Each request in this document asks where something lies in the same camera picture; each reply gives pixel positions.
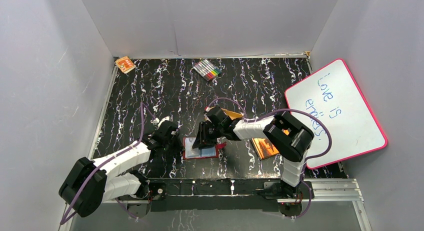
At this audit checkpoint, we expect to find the pack of coloured markers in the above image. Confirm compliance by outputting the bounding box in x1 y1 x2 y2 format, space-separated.
192 59 222 81

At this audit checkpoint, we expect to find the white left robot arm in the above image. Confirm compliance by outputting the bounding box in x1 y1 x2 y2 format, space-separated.
58 118 182 218

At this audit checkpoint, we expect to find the small orange card box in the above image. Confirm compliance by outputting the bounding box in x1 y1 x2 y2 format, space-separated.
115 56 136 74

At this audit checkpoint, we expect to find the orange paperback book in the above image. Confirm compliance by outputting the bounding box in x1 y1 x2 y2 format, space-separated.
251 129 291 160

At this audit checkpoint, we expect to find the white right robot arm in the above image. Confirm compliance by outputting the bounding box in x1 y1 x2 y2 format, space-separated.
192 106 314 198

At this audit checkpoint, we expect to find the pink framed whiteboard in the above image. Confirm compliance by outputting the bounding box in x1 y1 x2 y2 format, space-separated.
284 59 388 169

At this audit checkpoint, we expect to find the yellow oval tray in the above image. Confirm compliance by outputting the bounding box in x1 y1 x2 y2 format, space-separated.
221 108 244 120

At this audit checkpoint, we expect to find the black aluminium base frame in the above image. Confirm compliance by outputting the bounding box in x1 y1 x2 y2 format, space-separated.
66 178 365 219

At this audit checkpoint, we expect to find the red leather card holder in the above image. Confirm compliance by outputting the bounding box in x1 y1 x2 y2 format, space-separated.
182 137 227 160

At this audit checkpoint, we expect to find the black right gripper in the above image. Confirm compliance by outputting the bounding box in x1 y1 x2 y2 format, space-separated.
192 121 224 150

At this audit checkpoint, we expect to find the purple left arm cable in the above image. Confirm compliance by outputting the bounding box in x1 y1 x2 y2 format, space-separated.
59 101 158 225

